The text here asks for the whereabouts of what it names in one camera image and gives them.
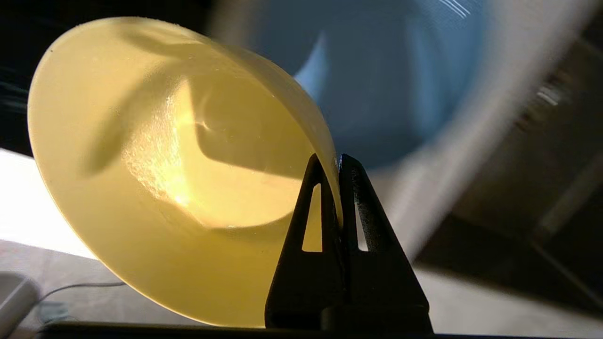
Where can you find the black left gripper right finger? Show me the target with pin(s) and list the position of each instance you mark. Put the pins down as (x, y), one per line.
(381, 282)

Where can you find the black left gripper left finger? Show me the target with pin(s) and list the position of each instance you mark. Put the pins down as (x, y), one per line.
(306, 282)

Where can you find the yellow bowl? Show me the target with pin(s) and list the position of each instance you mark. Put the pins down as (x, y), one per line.
(165, 188)

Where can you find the blue plate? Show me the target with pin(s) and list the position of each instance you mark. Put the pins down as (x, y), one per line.
(386, 80)

